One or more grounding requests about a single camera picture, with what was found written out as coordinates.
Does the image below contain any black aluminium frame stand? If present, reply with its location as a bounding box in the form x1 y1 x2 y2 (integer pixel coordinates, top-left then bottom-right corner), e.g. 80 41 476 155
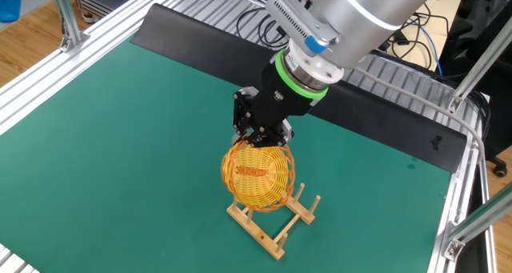
70 0 155 24

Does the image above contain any silver blue wrist camera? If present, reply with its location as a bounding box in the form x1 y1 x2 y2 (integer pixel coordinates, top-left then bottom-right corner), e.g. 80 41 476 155
266 0 341 54

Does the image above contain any aluminium profile table frame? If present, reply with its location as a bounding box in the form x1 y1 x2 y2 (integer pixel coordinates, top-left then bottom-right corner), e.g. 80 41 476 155
0 0 499 273

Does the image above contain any blue cable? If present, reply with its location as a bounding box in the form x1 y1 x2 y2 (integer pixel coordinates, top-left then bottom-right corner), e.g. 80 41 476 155
407 18 444 77

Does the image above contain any wooden peg dish rack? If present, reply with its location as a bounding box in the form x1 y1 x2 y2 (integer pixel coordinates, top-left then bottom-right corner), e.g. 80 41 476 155
226 183 322 261

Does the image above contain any black desk cable tangle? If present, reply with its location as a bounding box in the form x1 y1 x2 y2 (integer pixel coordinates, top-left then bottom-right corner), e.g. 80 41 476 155
379 2 451 72

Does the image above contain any orange yellow wicker basket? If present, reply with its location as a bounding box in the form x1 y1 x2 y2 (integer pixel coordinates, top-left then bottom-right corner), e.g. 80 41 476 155
220 139 296 213

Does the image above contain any black office chair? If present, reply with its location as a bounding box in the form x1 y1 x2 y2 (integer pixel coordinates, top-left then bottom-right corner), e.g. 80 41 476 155
438 0 512 179

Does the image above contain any black rubber barrier strip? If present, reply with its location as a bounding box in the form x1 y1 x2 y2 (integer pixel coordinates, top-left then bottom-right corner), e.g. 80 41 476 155
130 2 468 174

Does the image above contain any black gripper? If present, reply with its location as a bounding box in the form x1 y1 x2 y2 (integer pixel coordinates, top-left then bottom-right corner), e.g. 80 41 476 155
233 62 321 149

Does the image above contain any black coiled cable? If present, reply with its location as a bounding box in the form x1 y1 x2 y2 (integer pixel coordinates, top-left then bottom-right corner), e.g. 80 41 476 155
235 6 289 52

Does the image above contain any green table mat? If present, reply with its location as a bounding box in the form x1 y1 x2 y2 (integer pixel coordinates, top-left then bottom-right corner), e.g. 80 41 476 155
0 36 453 273

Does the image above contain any grey hose with metal connector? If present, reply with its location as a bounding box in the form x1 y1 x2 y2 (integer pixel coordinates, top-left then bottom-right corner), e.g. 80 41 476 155
354 66 487 166

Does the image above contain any aluminium frame post with bracket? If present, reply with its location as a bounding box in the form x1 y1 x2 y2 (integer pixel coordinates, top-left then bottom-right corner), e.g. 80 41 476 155
48 0 91 53
442 192 512 263
446 14 512 114

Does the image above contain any beige desk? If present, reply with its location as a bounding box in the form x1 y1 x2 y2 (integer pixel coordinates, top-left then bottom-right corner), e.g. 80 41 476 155
395 0 468 72

